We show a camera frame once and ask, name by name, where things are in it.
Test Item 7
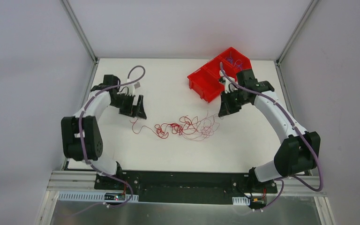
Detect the red wire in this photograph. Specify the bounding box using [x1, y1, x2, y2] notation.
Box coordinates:
[129, 112, 223, 142]

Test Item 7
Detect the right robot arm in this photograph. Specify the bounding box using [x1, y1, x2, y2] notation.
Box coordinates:
[218, 69, 321, 192]

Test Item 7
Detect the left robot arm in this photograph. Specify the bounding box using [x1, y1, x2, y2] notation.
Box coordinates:
[61, 75, 147, 190]

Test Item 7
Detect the red plastic bin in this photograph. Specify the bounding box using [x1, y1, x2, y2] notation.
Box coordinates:
[187, 47, 252, 103]

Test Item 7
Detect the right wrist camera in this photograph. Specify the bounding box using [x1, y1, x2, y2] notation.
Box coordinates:
[219, 76, 237, 93]

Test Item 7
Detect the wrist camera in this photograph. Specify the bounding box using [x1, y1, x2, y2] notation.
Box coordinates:
[127, 82, 141, 96]
[219, 76, 237, 93]

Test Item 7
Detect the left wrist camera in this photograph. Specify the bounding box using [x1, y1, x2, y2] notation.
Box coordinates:
[127, 82, 141, 96]

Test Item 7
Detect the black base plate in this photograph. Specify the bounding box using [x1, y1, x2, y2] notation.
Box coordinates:
[94, 170, 277, 204]

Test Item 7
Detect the aluminium frame rail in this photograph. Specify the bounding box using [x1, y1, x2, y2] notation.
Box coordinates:
[46, 170, 327, 197]

